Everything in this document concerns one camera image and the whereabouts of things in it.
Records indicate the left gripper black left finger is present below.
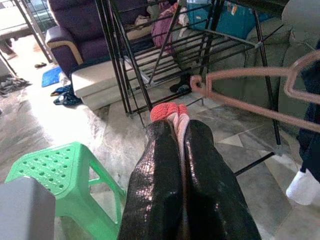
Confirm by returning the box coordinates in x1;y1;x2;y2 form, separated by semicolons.
117;119;188;240

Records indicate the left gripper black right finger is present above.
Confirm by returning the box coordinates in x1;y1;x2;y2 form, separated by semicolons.
184;119;263;240

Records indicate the pink and coral garment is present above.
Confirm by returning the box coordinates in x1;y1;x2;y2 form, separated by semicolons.
149;102;192;226

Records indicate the pink plastic hanger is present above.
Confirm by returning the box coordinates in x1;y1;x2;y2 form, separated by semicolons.
189;51;320;135

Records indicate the navy blue garment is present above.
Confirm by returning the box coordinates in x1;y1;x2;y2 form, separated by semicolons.
285;59;320;206

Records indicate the green plastic stool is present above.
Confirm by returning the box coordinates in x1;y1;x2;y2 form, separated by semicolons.
4;141;127;240

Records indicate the black shoe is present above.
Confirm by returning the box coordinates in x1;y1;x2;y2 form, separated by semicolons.
169;73;193;94

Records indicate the white ottoman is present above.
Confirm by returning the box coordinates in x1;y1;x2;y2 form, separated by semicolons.
71;58;195;111

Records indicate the light blue plastic folding table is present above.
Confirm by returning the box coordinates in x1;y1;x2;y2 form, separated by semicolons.
0;176;56;240

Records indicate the black metal drying rack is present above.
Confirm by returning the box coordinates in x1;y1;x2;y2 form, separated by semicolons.
94;0;287;177

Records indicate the blue floor mat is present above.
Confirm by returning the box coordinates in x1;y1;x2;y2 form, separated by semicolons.
41;66;63;88

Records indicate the purple garment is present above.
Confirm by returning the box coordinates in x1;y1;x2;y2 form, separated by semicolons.
151;2;191;55

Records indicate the purple armchair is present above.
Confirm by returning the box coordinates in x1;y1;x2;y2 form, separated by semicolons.
45;0;156;78

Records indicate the grey clothes pile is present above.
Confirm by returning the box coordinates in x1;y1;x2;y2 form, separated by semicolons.
0;76;32;96

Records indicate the blue storage box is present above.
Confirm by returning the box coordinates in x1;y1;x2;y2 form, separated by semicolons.
186;0;267;41

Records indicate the grey-green leather sofa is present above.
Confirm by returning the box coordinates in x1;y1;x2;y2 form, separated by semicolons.
207;0;320;137

